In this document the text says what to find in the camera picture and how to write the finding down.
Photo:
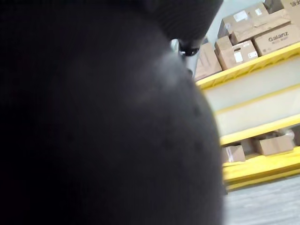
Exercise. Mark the right robot hand black cloth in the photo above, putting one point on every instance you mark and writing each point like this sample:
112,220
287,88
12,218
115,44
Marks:
182,16

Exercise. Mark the black sole-shaped part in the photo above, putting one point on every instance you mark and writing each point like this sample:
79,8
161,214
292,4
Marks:
98,131

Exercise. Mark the tall plain cardboard box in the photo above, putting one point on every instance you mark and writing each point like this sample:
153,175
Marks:
207,61

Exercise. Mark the cardboard box with white label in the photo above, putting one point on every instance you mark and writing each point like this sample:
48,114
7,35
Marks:
243,15

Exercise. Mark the small cardboard box white label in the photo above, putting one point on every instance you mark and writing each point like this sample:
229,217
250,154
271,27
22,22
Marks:
245,52

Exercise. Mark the large taped cardboard box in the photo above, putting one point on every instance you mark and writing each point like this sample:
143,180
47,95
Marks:
260,24

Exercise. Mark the yellow metal shelf rack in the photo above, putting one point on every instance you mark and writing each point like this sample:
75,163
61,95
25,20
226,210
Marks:
253,68

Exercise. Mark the cardboard box with Galanz print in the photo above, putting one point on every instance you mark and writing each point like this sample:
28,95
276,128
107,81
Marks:
277,39

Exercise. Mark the cardboard box with black numbers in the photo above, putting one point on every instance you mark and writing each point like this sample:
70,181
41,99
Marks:
287,9

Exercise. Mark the small open cardboard box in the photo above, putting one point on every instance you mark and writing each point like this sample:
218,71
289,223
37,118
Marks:
233,153

